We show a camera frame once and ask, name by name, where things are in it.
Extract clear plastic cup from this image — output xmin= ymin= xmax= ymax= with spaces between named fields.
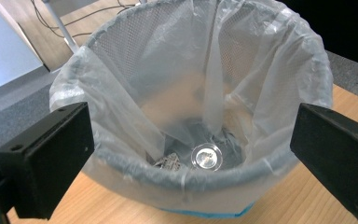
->
xmin=189 ymin=142 xmax=224 ymax=172

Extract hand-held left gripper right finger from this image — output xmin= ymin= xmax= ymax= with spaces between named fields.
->
xmin=289 ymin=103 xmax=358 ymax=221

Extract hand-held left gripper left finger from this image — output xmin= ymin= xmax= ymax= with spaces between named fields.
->
xmin=0 ymin=101 xmax=95 ymax=220

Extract white-lined trash bin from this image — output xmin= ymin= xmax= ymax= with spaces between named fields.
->
xmin=48 ymin=0 xmax=335 ymax=219

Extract silver wrapper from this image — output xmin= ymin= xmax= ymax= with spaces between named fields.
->
xmin=151 ymin=151 xmax=183 ymax=172

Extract black cables on floor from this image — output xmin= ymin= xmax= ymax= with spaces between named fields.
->
xmin=30 ymin=0 xmax=144 ymax=40

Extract black curtain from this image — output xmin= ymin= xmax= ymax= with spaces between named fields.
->
xmin=278 ymin=0 xmax=358 ymax=69

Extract metal mesh trash bin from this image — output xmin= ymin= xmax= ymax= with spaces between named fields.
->
xmin=83 ymin=0 xmax=324 ymax=194

